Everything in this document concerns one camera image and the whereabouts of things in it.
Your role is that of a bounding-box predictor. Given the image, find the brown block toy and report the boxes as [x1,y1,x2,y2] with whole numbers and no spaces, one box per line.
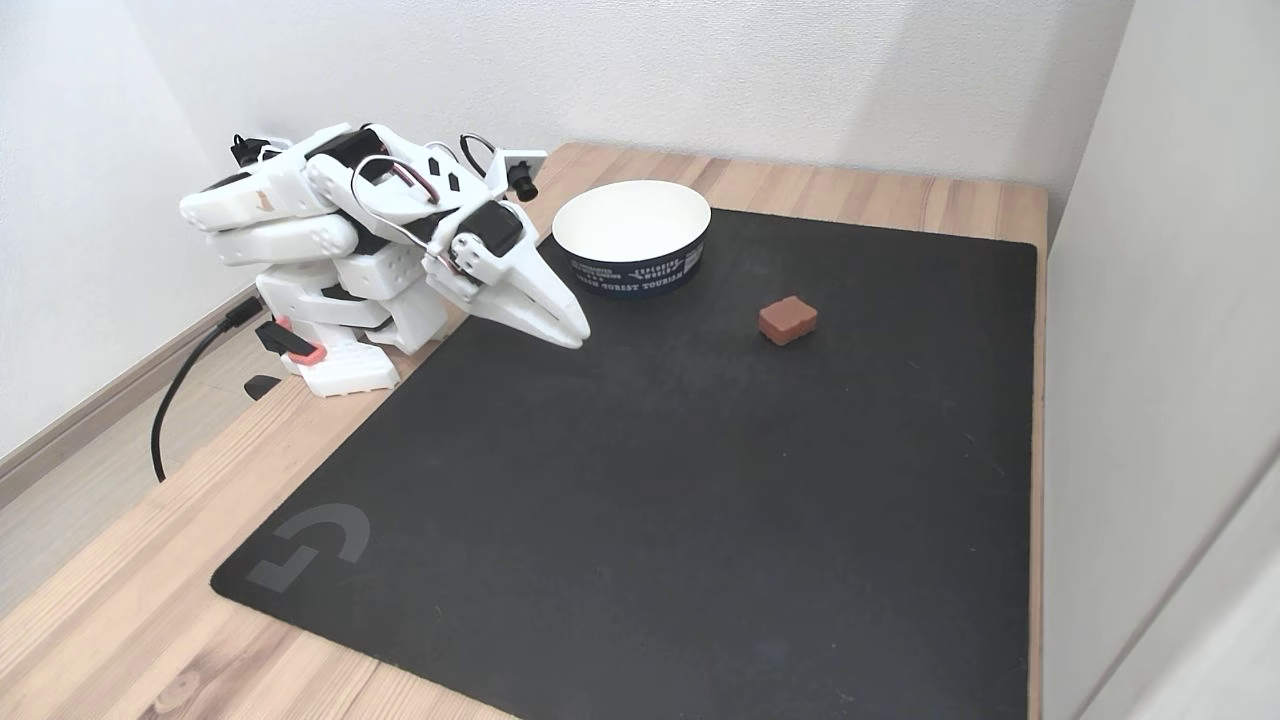
[758,296,819,347]

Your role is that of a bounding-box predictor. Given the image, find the white paper bowl navy band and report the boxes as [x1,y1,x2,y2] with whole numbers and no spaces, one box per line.
[552,180,712,298]

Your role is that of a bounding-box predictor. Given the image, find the black desk mat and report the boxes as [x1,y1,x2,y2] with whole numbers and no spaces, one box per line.
[210,208,1039,720]

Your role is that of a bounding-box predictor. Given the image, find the black and red table clamp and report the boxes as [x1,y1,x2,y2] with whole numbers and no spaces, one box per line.
[244,315,327,402]

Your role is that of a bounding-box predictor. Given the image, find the thick black cable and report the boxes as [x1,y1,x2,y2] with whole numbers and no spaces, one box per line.
[150,297,267,483]

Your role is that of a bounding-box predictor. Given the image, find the beige wall baseboard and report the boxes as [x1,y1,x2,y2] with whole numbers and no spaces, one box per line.
[0,285,263,506]

